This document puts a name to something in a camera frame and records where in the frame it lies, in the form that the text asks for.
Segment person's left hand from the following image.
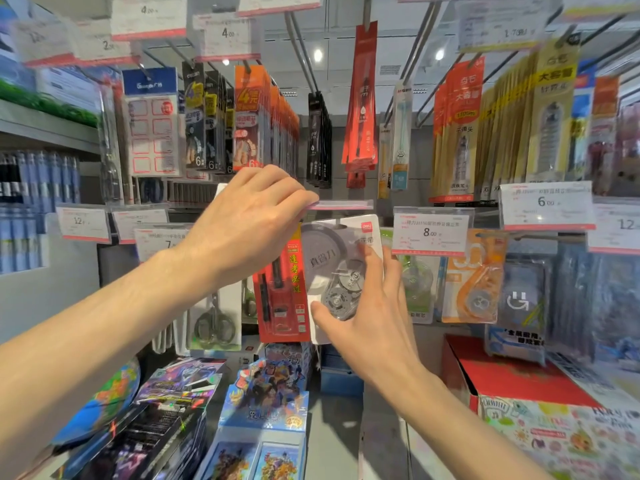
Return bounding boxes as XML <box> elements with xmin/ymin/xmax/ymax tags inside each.
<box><xmin>177</xmin><ymin>164</ymin><xmax>321</xmax><ymax>291</ymax></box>

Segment person's right hand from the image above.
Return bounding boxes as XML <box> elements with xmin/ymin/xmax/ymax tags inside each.
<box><xmin>309</xmin><ymin>244</ymin><xmax>422</xmax><ymax>391</ymax></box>

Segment green correction tape package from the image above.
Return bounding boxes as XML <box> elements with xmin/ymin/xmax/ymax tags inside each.
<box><xmin>379</xmin><ymin>227</ymin><xmax>449</xmax><ymax>325</ymax></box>

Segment white grey correction tape pack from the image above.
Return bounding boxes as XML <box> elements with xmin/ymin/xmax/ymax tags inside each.
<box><xmin>299</xmin><ymin>214</ymin><xmax>385</xmax><ymax>345</ymax></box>

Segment orange correction tape pack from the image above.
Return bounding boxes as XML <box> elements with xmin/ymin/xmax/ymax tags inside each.
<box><xmin>442</xmin><ymin>228</ymin><xmax>509</xmax><ymax>325</ymax></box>

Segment person's left forearm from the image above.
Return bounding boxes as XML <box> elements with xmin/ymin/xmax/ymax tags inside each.
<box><xmin>0</xmin><ymin>247</ymin><xmax>211</xmax><ymax>465</ymax></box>

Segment person's right forearm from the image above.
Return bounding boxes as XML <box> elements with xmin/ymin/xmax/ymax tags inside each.
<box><xmin>389</xmin><ymin>364</ymin><xmax>556</xmax><ymax>480</ymax></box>

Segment orange pen set packages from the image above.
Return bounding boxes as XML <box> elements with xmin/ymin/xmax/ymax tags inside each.
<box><xmin>252</xmin><ymin>224</ymin><xmax>311</xmax><ymax>344</ymax></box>

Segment stack of blue striped packets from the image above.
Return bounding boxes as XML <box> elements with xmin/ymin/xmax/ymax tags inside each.
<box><xmin>319</xmin><ymin>344</ymin><xmax>365</xmax><ymax>398</ymax></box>

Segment white price tag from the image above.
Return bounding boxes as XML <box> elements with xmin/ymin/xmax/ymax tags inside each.
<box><xmin>111</xmin><ymin>0</ymin><xmax>189</xmax><ymax>41</ymax></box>
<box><xmin>587</xmin><ymin>197</ymin><xmax>640</xmax><ymax>255</ymax></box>
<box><xmin>111</xmin><ymin>204</ymin><xmax>171</xmax><ymax>245</ymax></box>
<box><xmin>391</xmin><ymin>207</ymin><xmax>475</xmax><ymax>258</ymax></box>
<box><xmin>12</xmin><ymin>17</ymin><xmax>76</xmax><ymax>68</ymax></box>
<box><xmin>305</xmin><ymin>199</ymin><xmax>375</xmax><ymax>211</ymax></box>
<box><xmin>192</xmin><ymin>13</ymin><xmax>263</xmax><ymax>63</ymax></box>
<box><xmin>499</xmin><ymin>181</ymin><xmax>597</xmax><ymax>232</ymax></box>
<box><xmin>133</xmin><ymin>224</ymin><xmax>193</xmax><ymax>263</ymax></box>
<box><xmin>455</xmin><ymin>0</ymin><xmax>551</xmax><ymax>53</ymax></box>
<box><xmin>55</xmin><ymin>203</ymin><xmax>112</xmax><ymax>245</ymax></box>
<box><xmin>235</xmin><ymin>0</ymin><xmax>323</xmax><ymax>18</ymax></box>
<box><xmin>75</xmin><ymin>19</ymin><xmax>141</xmax><ymax>65</ymax></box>

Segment cartoon sticker sheet packs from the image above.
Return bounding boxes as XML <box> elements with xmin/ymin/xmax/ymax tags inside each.
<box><xmin>265</xmin><ymin>342</ymin><xmax>313</xmax><ymax>391</ymax></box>

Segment clear packs of grey scissors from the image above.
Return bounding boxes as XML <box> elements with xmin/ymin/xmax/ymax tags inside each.
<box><xmin>149</xmin><ymin>319</ymin><xmax>191</xmax><ymax>355</ymax></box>

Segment red cardboard box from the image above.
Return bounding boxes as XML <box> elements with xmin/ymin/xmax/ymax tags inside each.
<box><xmin>441</xmin><ymin>334</ymin><xmax>601</xmax><ymax>413</ymax></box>

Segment white red label sticker packs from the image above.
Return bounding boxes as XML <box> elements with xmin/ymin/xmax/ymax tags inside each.
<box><xmin>121</xmin><ymin>67</ymin><xmax>182</xmax><ymax>178</ymax></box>

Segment clear blister compass package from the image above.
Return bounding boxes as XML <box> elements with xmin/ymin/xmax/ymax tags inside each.
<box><xmin>485</xmin><ymin>239</ymin><xmax>559</xmax><ymax>367</ymax></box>

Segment clear pack black scissors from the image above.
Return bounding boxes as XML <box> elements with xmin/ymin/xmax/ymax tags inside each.
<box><xmin>97</xmin><ymin>84</ymin><xmax>123</xmax><ymax>203</ymax></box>

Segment black holographic card box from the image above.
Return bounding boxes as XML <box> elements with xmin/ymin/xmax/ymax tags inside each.
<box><xmin>49</xmin><ymin>357</ymin><xmax>226</xmax><ymax>480</ymax></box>

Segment row of blue pen boxes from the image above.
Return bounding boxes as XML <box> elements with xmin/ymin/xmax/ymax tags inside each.
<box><xmin>0</xmin><ymin>149</ymin><xmax>81</xmax><ymax>275</ymax></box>

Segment blue globe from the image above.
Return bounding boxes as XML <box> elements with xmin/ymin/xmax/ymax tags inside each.
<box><xmin>49</xmin><ymin>357</ymin><xmax>142</xmax><ymax>445</ymax></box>

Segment row of blue stationery packs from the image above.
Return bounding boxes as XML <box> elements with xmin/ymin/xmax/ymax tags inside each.
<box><xmin>549</xmin><ymin>244</ymin><xmax>640</xmax><ymax>365</ymax></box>

